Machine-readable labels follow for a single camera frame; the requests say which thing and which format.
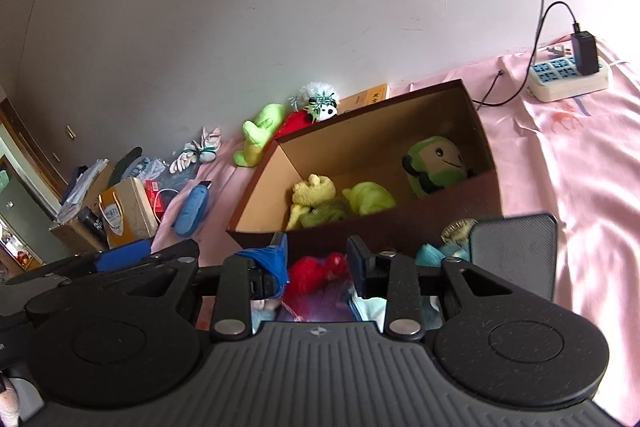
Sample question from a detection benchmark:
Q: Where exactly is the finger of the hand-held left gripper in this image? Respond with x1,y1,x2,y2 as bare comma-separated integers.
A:
5,238,153,286

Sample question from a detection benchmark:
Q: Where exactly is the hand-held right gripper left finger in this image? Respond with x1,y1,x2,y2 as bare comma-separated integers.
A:
125,232,292,342

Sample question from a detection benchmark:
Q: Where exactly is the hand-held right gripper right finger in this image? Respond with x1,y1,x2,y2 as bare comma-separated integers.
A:
347,236,513,340

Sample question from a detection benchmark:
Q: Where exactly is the red fluffy plush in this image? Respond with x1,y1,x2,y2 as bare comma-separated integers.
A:
282,252,352,320

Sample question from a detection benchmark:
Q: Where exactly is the brown cardboard box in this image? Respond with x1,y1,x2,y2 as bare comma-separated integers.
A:
226,79,503,260

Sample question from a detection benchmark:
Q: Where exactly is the olive green plush toy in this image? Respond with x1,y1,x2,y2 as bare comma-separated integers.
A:
299,199,352,229

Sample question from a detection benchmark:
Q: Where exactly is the red packet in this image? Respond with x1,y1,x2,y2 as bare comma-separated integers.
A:
144,179,168,214

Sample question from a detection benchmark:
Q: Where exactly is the lime green plush toy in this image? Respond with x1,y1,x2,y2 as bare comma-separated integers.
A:
342,181,397,217

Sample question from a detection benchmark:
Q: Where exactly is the yellow plush toy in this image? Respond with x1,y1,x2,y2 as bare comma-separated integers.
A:
286,174,337,230

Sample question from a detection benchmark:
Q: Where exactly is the pile of papers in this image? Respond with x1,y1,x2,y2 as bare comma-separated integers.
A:
57,158,110,224

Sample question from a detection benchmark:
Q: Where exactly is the clear plastic bag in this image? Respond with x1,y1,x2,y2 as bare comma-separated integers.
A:
120,157,167,184

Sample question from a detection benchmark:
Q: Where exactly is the black cap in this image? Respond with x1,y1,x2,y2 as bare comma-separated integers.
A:
109,147,144,186

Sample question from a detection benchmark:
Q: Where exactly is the dark denim cloth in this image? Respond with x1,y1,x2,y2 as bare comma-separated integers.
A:
154,166,197,194

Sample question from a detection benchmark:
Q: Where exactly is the round gold object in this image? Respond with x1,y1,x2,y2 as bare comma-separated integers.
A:
441,218,479,244

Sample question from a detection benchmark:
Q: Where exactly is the green door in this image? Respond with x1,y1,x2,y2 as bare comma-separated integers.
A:
0,154,57,254

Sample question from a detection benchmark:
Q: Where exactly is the white gloves pair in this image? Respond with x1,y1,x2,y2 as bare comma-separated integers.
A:
169,127,222,174

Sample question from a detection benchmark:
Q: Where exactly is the round green mushroom plush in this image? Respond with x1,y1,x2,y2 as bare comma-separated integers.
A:
401,136,473,199

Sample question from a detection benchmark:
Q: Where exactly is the red plush toy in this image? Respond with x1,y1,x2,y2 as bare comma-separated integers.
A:
272,109,317,140

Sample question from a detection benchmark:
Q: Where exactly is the black mesh panel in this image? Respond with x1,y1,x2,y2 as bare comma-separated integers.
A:
469,213,559,304

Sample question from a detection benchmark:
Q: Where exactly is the white panda plush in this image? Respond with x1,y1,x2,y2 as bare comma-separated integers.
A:
291,82,342,124

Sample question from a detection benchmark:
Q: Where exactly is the orange book box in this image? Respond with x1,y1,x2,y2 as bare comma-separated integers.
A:
337,83,391,115

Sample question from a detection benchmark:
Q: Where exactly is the pink bedsheet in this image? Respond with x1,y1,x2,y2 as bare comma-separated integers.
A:
150,34,640,410

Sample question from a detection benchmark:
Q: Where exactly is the white power strip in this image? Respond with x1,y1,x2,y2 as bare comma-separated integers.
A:
525,54,613,104

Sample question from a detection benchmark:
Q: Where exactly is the black power adapter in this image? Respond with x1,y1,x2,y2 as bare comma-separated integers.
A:
571,23,600,76

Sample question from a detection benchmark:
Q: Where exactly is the black cable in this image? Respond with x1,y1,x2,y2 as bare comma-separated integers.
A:
472,1,583,112

